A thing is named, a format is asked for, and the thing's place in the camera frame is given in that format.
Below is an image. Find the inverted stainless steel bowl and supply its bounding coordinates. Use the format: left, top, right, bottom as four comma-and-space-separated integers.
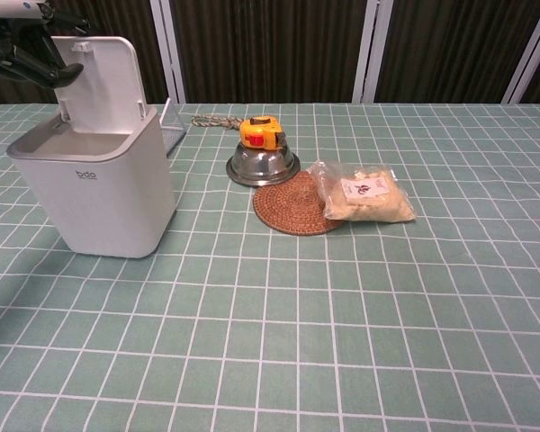
225, 141, 302, 187

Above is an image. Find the braided beige rope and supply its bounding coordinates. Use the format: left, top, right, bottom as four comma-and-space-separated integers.
191, 113, 245, 132

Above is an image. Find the green checkered tablecloth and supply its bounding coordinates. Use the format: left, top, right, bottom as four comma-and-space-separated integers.
0, 102, 540, 432

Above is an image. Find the white plastic trash bin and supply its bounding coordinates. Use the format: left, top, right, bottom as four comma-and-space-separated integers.
5, 105, 177, 260

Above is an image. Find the clear bag of beige snacks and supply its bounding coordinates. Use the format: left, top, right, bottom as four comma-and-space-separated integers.
306, 159, 418, 223

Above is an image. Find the round woven rattan coaster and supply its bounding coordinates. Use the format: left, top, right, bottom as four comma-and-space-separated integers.
253, 170, 346, 236

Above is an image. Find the yellow tape measure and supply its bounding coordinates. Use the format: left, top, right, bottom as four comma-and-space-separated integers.
238, 115, 288, 149

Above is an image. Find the clear plastic container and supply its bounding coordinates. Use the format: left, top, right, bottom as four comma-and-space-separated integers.
158, 97, 190, 158

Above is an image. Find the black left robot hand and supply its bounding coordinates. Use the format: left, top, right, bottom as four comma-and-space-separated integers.
0, 2, 90, 90

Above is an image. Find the white trash bin lid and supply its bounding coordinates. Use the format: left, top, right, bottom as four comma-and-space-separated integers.
49, 35, 146, 135

